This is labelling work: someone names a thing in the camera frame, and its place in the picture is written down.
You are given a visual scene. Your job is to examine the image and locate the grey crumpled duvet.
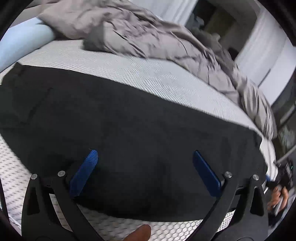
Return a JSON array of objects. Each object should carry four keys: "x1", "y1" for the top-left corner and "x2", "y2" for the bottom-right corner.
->
[{"x1": 39, "y1": 1, "x2": 278, "y2": 140}]

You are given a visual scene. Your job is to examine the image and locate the right hand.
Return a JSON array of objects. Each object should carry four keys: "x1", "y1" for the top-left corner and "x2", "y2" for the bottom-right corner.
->
[{"x1": 267, "y1": 187, "x2": 289, "y2": 211}]

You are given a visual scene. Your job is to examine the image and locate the left hand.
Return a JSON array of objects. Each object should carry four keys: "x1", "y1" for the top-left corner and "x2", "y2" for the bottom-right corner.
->
[{"x1": 123, "y1": 225, "x2": 152, "y2": 241}]

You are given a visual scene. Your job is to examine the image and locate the white honeycomb mattress cover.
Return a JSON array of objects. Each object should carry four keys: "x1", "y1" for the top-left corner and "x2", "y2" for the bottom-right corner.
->
[{"x1": 1, "y1": 40, "x2": 275, "y2": 240}]

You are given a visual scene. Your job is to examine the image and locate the black pants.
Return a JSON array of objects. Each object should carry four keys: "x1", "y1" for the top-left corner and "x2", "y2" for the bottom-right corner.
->
[{"x1": 1, "y1": 64, "x2": 267, "y2": 221}]

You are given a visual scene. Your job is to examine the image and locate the light blue pillow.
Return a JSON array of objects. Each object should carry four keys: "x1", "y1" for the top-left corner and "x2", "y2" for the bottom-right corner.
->
[{"x1": 1, "y1": 18, "x2": 56, "y2": 71}]

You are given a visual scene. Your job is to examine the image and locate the dark shelf unit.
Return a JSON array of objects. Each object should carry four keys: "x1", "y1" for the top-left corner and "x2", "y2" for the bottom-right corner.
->
[{"x1": 272, "y1": 76, "x2": 295, "y2": 159}]

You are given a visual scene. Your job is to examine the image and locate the white wardrobe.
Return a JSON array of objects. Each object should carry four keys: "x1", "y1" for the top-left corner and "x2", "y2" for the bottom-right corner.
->
[{"x1": 235, "y1": 8, "x2": 295, "y2": 105}]

